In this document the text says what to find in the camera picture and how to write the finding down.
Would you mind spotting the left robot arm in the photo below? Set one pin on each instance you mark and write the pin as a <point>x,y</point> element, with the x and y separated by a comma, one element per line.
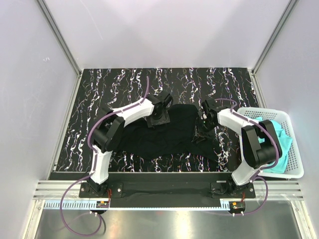
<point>106,133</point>

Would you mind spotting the connector board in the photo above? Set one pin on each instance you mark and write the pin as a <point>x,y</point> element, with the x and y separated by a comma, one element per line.
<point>102,204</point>
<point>238,205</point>

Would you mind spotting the black marbled table mat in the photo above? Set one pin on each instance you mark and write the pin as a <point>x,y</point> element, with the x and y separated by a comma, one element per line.
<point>119,87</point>

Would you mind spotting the black t shirt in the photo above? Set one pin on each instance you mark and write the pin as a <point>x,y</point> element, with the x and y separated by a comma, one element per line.
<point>171,138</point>

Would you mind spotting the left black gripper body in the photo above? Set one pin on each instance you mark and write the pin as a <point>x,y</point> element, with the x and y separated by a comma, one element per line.
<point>158,119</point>

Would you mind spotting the right aluminium frame post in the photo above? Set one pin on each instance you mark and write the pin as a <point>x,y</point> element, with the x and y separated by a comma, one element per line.
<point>275,34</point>

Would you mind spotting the aluminium frame post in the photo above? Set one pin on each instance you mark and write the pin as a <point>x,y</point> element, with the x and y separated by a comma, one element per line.
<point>275,34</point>
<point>58,35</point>

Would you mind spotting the white slotted cable duct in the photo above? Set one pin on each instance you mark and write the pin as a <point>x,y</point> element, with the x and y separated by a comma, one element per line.
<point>213,205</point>

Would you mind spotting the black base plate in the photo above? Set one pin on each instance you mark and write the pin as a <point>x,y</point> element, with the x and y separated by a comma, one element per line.
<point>174,187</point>

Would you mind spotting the left aluminium frame post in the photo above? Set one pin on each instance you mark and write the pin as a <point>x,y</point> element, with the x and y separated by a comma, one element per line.
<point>58,35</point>

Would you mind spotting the right connector board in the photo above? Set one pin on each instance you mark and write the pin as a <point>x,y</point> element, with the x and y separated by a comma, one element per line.
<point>238,205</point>

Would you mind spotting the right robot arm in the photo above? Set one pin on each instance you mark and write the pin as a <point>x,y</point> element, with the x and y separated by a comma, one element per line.
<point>259,145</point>

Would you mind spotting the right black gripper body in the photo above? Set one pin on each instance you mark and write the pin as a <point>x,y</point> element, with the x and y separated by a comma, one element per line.
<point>201,134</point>

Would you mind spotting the white plastic laundry basket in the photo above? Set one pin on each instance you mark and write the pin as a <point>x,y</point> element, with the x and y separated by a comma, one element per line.
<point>294,168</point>

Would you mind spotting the left connector board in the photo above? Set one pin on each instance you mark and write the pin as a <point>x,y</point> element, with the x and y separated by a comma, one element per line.
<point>102,204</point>

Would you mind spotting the teal t shirt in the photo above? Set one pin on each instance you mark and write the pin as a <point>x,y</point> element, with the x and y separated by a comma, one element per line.
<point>285,143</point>

